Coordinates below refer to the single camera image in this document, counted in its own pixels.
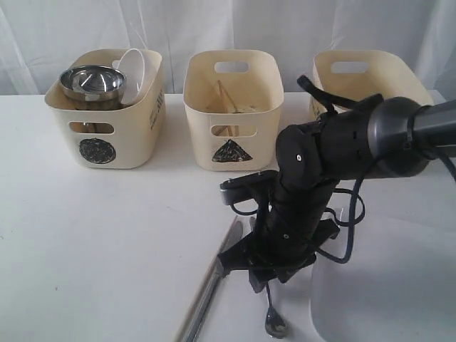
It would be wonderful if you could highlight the long steel spoon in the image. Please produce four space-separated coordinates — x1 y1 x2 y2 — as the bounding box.
263 283 289 339

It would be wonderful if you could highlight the white square plate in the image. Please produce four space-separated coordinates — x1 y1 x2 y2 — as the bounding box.
311 214 455 341

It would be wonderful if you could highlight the white ceramic bowl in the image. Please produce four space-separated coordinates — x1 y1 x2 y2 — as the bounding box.
117 48 145 106

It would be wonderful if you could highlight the cream bin with circle mark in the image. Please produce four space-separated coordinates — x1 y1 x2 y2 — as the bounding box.
45 49 166 169

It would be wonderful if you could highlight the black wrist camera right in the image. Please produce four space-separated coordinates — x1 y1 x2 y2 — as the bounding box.
219 170 279 206

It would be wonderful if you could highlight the steel mug with handle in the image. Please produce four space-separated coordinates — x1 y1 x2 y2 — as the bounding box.
71 99 122 111

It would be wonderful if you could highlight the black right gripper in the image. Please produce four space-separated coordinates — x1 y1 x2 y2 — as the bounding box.
218 172 338 294

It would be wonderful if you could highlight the cream bin with triangle mark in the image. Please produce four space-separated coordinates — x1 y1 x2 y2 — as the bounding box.
183 50 284 171

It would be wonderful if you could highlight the white curtain backdrop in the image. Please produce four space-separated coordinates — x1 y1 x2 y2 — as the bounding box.
1 1 455 99

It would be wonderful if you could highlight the stainless steel bowl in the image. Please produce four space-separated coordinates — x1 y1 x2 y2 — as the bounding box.
59 65 126 102

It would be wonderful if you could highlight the cream bin with square mark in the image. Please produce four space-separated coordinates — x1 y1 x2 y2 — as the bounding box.
309 50 434 105

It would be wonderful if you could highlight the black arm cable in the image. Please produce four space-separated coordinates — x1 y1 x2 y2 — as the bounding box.
297 74 456 266

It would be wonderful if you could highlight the steel table knife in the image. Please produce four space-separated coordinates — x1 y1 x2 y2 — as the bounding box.
183 220 244 342

